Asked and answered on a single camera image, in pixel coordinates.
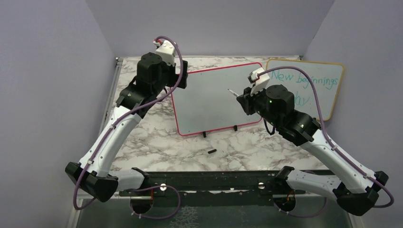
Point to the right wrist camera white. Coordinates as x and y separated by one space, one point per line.
259 80

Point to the black whiteboard marker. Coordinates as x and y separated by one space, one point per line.
233 93

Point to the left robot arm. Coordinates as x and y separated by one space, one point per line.
155 79

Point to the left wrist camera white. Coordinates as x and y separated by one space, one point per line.
166 51

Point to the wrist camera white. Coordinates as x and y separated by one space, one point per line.
259 80
166 51

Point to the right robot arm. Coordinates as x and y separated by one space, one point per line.
352 186

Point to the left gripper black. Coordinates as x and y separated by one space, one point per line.
175 76

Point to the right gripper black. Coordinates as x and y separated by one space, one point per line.
246 99

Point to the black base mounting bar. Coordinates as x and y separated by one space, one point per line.
207 188

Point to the red framed whiteboard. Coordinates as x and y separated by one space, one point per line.
208 104

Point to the yellow framed written whiteboard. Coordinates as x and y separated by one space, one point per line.
326 78

